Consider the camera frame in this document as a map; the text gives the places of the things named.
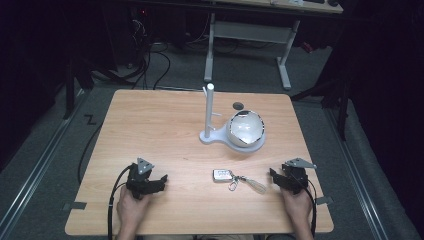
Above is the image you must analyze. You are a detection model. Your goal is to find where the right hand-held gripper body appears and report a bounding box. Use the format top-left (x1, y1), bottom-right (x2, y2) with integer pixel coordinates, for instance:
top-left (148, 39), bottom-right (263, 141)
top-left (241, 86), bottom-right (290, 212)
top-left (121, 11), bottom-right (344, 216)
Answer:
top-left (281, 157), bottom-right (318, 195)

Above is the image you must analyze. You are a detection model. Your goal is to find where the metal floor rail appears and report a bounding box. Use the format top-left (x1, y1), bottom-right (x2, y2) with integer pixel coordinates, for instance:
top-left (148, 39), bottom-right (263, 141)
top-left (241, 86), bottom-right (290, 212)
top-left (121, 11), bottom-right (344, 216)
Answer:
top-left (324, 108), bottom-right (391, 240)
top-left (0, 89), bottom-right (88, 238)

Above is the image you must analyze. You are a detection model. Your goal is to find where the white stand with pole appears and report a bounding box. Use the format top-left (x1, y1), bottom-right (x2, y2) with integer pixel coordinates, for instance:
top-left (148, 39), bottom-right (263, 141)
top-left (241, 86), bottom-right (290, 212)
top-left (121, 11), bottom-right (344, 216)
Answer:
top-left (198, 82), bottom-right (267, 155)

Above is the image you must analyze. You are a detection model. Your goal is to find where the white round bowl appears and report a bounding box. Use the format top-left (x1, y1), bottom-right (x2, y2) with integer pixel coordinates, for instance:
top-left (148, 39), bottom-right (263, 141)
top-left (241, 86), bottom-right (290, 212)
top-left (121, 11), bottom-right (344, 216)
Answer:
top-left (226, 109), bottom-right (266, 149)

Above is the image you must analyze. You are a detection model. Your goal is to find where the black cable under table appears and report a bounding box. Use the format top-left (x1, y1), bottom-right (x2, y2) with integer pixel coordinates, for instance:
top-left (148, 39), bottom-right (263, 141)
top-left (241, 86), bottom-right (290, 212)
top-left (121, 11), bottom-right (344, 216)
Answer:
top-left (76, 122), bottom-right (105, 185)

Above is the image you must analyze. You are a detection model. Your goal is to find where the bundle of black floor cables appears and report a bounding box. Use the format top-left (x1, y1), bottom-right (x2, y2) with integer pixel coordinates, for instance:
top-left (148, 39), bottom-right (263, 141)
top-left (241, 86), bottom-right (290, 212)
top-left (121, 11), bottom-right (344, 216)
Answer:
top-left (89, 9), bottom-right (172, 91)

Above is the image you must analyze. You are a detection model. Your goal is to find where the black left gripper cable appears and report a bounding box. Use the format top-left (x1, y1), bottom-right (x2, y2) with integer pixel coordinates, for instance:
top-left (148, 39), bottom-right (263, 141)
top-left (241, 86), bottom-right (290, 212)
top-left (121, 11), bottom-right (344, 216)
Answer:
top-left (106, 164), bottom-right (134, 240)

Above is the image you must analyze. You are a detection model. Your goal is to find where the silver car key with keyring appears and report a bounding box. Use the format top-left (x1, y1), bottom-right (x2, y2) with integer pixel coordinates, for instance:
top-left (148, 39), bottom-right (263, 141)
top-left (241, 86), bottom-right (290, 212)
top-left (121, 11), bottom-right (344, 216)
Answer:
top-left (212, 168), bottom-right (268, 195)

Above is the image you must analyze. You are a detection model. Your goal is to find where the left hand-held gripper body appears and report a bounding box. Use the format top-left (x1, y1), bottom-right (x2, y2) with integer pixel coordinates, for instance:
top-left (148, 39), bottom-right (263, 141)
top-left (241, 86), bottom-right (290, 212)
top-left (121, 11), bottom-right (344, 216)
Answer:
top-left (125, 157), bottom-right (158, 200)

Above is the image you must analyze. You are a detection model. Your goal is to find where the person's left hand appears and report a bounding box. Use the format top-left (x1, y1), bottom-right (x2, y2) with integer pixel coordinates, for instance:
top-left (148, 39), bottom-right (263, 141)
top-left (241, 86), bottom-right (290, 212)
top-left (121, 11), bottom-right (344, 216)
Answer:
top-left (116, 185), bottom-right (153, 232)

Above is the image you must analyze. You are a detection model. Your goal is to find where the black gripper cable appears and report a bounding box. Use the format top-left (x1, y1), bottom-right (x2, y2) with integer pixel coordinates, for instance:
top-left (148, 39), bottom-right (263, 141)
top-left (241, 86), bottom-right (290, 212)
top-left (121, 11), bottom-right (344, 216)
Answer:
top-left (293, 169), bottom-right (318, 238)
top-left (106, 164), bottom-right (134, 240)

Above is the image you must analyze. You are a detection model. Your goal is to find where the black metal stand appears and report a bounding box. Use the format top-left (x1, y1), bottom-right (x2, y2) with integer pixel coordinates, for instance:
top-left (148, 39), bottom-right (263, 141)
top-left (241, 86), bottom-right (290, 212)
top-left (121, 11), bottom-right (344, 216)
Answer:
top-left (62, 49), bottom-right (96, 120)
top-left (290, 66), bottom-right (355, 141)

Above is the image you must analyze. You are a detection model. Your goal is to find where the person's right hand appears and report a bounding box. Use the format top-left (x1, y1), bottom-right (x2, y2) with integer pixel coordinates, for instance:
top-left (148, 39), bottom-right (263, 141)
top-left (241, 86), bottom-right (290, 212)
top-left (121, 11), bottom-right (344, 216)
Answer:
top-left (280, 186), bottom-right (314, 228)

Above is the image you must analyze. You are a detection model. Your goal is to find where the wooden desk with grey legs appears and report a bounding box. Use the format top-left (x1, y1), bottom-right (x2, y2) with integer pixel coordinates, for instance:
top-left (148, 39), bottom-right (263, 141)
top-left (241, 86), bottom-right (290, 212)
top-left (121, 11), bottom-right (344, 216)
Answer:
top-left (202, 0), bottom-right (345, 91)

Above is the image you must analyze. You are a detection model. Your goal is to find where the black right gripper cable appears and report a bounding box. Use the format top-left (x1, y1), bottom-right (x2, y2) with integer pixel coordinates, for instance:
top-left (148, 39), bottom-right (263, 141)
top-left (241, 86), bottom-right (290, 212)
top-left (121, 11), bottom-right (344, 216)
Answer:
top-left (293, 169), bottom-right (318, 238)

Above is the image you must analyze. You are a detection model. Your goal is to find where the grey tape piece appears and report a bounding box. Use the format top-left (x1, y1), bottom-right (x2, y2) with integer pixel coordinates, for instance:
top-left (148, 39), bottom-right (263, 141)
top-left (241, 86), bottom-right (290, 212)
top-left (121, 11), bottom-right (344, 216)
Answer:
top-left (62, 201), bottom-right (88, 212)
top-left (314, 195), bottom-right (335, 206)

